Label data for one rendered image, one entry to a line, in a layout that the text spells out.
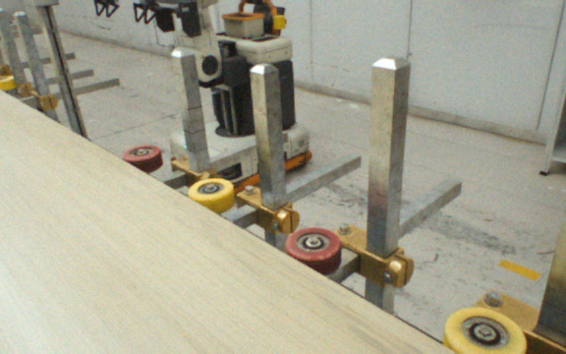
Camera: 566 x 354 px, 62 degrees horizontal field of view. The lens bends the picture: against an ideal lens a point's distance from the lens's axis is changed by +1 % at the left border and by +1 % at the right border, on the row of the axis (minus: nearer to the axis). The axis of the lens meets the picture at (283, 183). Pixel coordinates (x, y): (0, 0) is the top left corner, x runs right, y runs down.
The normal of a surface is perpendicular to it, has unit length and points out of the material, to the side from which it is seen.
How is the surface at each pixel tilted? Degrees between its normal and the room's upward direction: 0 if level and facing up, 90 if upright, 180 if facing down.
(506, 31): 90
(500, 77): 90
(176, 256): 0
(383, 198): 90
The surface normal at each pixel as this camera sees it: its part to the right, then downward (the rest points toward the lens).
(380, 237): -0.72, 0.36
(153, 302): -0.06, -0.88
